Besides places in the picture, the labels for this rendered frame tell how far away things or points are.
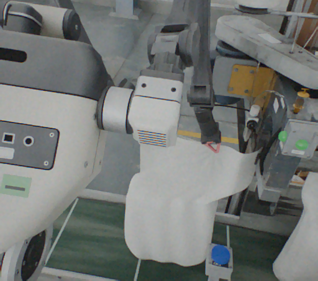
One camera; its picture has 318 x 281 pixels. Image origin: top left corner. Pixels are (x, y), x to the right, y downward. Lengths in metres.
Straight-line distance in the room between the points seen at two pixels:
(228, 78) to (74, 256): 1.08
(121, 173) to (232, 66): 1.53
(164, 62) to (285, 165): 0.54
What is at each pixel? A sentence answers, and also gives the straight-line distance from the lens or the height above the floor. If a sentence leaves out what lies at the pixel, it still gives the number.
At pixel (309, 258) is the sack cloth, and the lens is 1.55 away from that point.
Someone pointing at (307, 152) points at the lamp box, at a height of 1.26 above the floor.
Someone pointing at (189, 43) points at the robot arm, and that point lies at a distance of 0.69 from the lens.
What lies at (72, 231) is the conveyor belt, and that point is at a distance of 1.75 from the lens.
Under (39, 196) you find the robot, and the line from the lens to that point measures 0.61.
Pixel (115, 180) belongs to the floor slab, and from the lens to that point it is 2.47.
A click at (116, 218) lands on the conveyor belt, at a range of 1.78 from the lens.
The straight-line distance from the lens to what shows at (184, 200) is 1.29.
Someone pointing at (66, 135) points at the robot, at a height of 1.44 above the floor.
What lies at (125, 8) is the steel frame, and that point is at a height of 0.13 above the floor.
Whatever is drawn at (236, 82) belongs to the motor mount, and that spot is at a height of 1.22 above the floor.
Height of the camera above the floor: 1.79
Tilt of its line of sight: 36 degrees down
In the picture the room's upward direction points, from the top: 5 degrees clockwise
